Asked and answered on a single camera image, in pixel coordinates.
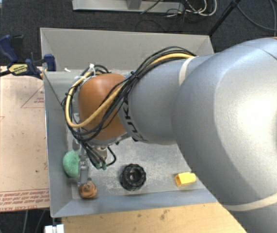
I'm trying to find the orange-brown round toy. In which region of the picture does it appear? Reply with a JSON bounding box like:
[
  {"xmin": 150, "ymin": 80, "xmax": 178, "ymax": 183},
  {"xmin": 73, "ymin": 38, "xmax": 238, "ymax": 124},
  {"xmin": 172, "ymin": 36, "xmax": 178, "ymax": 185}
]
[{"xmin": 78, "ymin": 181, "xmax": 98, "ymax": 200}]

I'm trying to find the black cylinder on white bracket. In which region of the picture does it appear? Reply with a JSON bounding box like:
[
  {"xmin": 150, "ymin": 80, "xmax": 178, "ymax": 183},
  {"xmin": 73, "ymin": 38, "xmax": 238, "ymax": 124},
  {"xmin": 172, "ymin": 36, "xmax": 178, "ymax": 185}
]
[{"xmin": 109, "ymin": 135, "xmax": 130, "ymax": 147}]

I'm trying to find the black ribbed ring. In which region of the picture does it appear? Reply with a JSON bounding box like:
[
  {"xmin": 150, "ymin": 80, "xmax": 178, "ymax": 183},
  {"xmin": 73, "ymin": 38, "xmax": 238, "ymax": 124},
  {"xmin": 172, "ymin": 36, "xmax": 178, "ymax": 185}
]
[{"xmin": 119, "ymin": 163, "xmax": 147, "ymax": 192}]

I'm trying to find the brown cardboard board, red print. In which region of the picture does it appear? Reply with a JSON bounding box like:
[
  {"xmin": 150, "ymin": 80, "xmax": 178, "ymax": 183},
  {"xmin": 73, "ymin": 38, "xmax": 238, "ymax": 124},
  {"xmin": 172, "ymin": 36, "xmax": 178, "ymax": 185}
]
[{"xmin": 0, "ymin": 66, "xmax": 50, "ymax": 214}]

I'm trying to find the yellow block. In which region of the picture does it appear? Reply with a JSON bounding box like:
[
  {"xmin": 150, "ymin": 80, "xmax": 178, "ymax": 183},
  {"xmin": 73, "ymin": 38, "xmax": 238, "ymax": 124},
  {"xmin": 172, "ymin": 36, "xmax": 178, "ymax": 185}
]
[{"xmin": 174, "ymin": 171, "xmax": 197, "ymax": 187}]

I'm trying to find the grey metal bin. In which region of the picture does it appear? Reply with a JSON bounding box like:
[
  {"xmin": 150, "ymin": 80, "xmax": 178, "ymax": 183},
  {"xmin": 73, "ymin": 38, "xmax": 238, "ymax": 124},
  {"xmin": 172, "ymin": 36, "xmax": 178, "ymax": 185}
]
[{"xmin": 40, "ymin": 27, "xmax": 218, "ymax": 218}]

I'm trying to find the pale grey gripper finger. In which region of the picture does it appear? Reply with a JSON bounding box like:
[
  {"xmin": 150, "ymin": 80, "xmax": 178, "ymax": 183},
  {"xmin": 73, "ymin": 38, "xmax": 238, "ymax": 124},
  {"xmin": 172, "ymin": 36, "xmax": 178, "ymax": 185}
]
[{"xmin": 79, "ymin": 168, "xmax": 90, "ymax": 186}]

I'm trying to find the green foam ball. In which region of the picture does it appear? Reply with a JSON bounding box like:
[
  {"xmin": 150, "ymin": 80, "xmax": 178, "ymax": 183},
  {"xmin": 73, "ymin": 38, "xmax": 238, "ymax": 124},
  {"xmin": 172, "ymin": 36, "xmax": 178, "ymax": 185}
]
[{"xmin": 62, "ymin": 150, "xmax": 81, "ymax": 179}]

